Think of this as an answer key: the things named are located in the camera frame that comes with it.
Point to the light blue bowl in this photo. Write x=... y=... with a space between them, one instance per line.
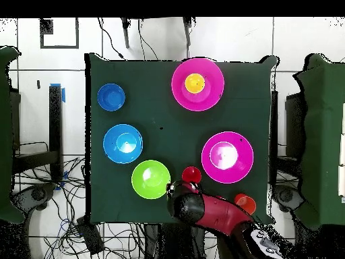
x=123 y=143

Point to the yellow cup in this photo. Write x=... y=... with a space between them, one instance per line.
x=195 y=83

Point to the small dark blue bowl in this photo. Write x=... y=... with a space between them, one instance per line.
x=111 y=97

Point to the black metal stand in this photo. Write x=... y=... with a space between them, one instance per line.
x=55 y=129

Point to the dark green table cloth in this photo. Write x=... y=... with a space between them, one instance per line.
x=5 y=135
x=320 y=135
x=148 y=81

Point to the red cup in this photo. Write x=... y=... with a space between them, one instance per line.
x=191 y=174

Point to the orange cup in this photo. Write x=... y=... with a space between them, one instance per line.
x=246 y=203

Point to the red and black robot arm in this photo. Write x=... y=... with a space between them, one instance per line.
x=215 y=213

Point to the black stand leg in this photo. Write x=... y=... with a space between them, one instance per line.
x=125 y=32
x=187 y=29

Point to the green bowl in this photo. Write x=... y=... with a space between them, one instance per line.
x=151 y=179

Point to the large pink bowl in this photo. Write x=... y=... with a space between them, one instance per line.
x=237 y=170
x=210 y=99

